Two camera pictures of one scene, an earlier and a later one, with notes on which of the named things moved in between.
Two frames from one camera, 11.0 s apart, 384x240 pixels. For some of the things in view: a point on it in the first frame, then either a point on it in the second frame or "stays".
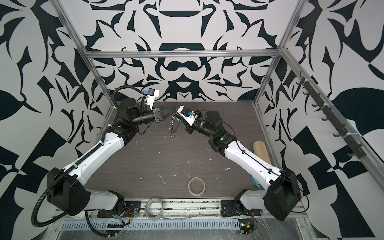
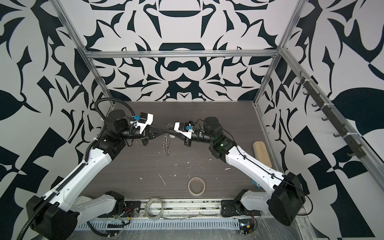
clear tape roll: x=146 y=209 stays
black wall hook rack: x=332 y=116 stays
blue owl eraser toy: x=256 y=183 stays
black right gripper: x=191 y=128 -> x=189 y=140
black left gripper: x=157 y=117 -> x=151 y=135
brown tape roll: x=196 y=178 stays
